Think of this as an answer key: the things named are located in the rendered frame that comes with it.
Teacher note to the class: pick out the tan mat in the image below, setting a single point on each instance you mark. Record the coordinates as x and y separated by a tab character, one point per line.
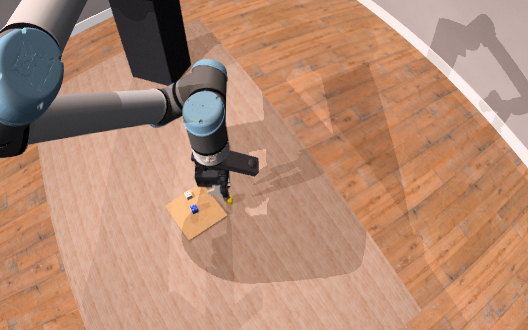
191	224

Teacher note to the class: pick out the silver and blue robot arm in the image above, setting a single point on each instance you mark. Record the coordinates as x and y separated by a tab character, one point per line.
31	75

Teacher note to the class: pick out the blue die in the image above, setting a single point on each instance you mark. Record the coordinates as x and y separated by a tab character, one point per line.
194	209

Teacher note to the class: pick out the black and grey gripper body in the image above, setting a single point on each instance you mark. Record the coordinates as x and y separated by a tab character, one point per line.
209	173

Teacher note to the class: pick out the white die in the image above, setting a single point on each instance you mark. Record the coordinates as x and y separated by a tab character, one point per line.
188	195

